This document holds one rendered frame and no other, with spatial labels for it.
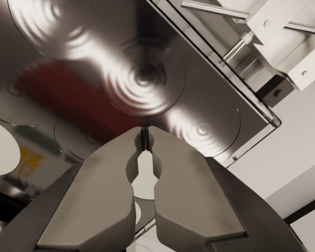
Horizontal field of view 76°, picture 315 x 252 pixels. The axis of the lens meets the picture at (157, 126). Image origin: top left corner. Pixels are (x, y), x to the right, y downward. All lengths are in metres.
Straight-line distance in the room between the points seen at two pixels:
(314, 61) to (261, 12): 0.09
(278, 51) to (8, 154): 0.38
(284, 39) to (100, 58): 0.22
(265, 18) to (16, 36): 0.26
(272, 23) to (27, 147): 0.34
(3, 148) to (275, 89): 0.37
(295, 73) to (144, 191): 0.26
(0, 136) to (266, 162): 0.46
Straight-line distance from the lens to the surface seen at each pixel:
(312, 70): 0.31
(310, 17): 0.32
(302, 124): 0.46
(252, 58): 0.34
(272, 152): 0.47
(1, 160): 0.37
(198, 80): 0.26
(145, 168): 0.31
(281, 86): 0.30
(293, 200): 2.12
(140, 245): 0.56
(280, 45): 0.31
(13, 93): 0.30
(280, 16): 0.27
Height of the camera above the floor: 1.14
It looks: 62 degrees down
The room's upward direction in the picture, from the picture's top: 174 degrees clockwise
